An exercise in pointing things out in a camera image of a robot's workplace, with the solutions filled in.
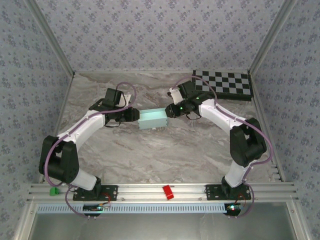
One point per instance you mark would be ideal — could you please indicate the red plastic block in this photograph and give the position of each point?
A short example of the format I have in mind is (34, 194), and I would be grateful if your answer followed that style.
(168, 192)

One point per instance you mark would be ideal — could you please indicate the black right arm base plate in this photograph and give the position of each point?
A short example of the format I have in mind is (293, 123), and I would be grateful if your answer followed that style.
(212, 192)

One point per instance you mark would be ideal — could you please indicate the light teal paper box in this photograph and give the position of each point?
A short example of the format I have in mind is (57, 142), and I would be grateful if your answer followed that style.
(152, 123)

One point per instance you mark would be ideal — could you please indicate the aluminium frame post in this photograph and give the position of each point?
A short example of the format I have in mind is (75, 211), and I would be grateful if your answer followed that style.
(272, 37)
(50, 37)

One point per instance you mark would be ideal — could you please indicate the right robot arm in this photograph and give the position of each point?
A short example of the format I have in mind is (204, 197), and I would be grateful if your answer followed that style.
(220, 117)

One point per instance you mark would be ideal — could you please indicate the aluminium side rail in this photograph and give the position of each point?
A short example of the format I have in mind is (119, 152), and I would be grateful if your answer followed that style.
(265, 117)
(62, 107)

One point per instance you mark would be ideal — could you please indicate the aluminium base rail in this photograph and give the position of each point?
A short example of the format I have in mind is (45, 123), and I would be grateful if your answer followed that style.
(145, 191)

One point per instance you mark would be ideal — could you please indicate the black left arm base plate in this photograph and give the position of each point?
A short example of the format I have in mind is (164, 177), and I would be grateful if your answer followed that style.
(110, 192)

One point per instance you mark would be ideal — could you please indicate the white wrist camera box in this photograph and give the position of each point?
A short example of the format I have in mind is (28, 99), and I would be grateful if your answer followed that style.
(126, 98)
(177, 96)

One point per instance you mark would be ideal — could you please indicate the black and white chessboard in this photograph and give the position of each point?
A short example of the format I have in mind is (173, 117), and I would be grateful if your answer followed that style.
(225, 83)

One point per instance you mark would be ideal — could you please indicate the grey metal panel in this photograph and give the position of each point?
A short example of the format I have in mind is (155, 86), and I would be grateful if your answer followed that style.
(162, 227)

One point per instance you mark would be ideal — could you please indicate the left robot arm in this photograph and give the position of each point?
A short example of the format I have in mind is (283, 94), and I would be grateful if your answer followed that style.
(85, 127)

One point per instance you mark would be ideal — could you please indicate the green plastic block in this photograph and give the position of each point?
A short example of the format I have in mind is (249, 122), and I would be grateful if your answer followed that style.
(55, 191)

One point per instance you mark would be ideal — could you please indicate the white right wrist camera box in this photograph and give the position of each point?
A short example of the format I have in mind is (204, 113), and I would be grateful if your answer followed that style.
(177, 96)

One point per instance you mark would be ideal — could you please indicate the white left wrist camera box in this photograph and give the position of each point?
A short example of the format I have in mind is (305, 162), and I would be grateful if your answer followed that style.
(126, 98)

